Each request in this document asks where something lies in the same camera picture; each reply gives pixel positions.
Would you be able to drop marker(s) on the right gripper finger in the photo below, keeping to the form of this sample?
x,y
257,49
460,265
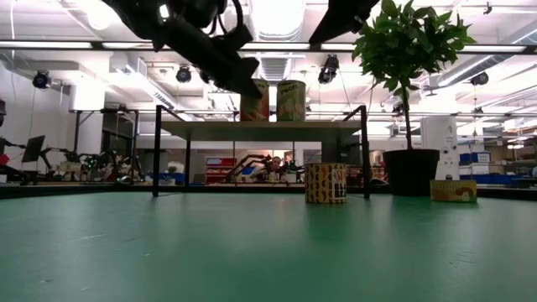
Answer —
x,y
344,21

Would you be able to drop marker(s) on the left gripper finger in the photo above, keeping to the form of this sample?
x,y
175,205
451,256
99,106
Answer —
x,y
247,86

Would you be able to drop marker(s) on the red corn can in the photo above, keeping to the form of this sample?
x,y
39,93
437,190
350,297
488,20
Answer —
x,y
257,110

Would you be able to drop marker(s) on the pears can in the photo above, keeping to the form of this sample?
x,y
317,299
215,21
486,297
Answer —
x,y
290,102

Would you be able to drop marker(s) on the yellow black beans can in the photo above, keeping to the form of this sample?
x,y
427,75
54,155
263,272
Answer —
x,y
325,184

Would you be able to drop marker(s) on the black background robot arm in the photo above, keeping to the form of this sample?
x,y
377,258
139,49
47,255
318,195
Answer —
x,y
69,156
247,161
293,168

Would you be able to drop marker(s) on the black metal shelf table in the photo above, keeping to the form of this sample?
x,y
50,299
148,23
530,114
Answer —
x,y
260,131

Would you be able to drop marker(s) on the blue storage bins shelf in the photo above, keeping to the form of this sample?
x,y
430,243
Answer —
x,y
482,178

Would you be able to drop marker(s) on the black ceiling spotlight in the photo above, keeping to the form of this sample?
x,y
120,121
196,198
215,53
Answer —
x,y
42,79
183,74
328,69
479,78

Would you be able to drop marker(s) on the green leafy plant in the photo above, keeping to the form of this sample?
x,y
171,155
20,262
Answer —
x,y
403,42

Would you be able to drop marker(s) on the red storage bin rack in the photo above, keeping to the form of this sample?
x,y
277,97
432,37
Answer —
x,y
220,162

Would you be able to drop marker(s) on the person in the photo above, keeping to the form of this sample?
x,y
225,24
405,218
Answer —
x,y
276,163

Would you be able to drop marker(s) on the white pillar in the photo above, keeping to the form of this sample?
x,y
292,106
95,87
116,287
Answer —
x,y
438,138

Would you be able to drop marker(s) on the black plant pot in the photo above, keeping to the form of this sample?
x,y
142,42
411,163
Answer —
x,y
411,172

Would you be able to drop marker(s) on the green table mat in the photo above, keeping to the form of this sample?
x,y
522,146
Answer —
x,y
251,251

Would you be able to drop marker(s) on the black background monitor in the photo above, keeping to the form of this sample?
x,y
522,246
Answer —
x,y
33,149

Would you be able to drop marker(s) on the small yellow box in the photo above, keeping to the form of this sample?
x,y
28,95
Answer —
x,y
453,192

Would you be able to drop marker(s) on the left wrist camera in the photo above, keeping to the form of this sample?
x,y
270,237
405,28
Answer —
x,y
237,38

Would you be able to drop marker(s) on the black background rig frame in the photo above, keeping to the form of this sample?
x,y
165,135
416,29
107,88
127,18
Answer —
x,y
76,138

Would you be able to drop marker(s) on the black metal table frame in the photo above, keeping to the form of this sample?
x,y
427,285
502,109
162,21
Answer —
x,y
84,191

